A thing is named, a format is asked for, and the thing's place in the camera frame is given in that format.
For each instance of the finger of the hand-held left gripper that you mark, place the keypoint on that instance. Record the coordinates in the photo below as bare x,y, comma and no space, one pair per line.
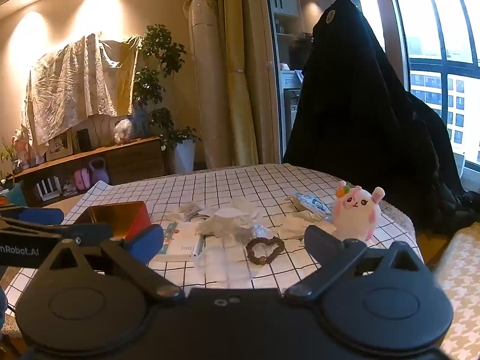
90,231
41,216

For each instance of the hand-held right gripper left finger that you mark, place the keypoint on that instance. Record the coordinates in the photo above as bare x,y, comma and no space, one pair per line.
146,242

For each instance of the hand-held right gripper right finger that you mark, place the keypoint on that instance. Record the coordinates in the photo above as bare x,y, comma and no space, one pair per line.
318,240

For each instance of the red cardboard box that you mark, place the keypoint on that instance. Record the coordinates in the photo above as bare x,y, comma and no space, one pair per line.
112,217

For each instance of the small silvery packet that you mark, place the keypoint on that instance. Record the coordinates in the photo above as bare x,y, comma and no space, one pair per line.
187,212

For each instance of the clear plastic bag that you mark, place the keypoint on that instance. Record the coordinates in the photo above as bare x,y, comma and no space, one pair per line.
225,221

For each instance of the white router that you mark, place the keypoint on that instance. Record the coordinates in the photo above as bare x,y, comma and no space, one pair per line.
50,195

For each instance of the teal white booklet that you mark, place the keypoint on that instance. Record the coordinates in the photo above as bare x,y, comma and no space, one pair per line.
180,243

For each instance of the small stack of booklets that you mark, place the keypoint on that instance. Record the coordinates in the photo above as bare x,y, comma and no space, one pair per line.
69,190

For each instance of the small pink case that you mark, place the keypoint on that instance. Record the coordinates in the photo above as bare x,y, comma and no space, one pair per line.
82,180

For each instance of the purple kettlebell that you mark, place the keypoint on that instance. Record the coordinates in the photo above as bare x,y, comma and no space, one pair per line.
99,176

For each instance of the small green potted plant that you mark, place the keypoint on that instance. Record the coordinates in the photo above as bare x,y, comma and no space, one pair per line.
7,153

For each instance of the pink figurine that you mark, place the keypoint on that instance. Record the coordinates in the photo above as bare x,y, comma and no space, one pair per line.
20,146

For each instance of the wooden sideboard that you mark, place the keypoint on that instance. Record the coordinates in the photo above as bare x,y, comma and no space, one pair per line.
127,161

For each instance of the beige patterned table cover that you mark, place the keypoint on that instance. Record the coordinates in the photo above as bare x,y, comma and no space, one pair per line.
403,228

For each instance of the black speaker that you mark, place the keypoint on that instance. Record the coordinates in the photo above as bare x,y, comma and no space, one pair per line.
84,140

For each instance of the white black checked tablecloth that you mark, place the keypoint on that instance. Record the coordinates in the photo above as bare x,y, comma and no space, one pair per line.
243,187

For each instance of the white faceted plant pot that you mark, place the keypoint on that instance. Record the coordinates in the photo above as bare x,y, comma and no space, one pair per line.
183,157

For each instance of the beige shell-shaped decor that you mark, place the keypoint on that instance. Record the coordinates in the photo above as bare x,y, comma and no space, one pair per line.
101,127

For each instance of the white pink plastic bag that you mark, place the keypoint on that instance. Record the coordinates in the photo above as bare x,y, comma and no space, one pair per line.
123,131

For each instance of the blue vase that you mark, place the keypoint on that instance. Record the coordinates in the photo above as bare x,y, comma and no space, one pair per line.
140,123

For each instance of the white washing machine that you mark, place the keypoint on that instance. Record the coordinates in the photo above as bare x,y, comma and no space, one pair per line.
292,120

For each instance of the white draped sheet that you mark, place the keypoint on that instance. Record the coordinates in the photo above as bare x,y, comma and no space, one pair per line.
75,82

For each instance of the black draped cloth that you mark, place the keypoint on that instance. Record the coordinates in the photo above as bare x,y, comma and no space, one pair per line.
356,101

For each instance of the houndstooth fabric chair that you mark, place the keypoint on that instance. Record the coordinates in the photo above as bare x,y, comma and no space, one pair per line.
461,288

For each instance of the yellow curtain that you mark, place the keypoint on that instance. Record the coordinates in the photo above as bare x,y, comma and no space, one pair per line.
243,101

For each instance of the covered standing air conditioner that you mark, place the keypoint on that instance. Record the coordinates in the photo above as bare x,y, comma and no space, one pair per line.
206,82

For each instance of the tall green houseplant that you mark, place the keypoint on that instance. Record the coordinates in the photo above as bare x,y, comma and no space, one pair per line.
161,52

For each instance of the large glass window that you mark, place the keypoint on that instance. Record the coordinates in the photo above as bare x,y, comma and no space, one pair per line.
431,18

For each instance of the white photo frame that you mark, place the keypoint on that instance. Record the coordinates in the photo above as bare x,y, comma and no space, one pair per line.
60,146

